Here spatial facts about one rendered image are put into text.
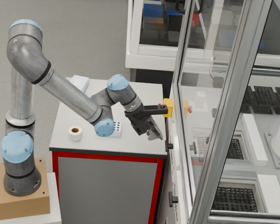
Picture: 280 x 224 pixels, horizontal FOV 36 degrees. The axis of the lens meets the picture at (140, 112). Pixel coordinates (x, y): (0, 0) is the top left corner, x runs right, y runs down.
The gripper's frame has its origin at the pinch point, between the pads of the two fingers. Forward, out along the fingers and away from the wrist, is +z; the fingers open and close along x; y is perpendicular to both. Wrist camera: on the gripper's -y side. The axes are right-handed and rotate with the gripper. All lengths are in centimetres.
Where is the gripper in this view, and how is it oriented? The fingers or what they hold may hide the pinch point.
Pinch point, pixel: (162, 136)
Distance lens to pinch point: 188.0
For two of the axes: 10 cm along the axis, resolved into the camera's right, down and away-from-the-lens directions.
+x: 1.3, 5.1, -8.5
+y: -8.5, 5.0, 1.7
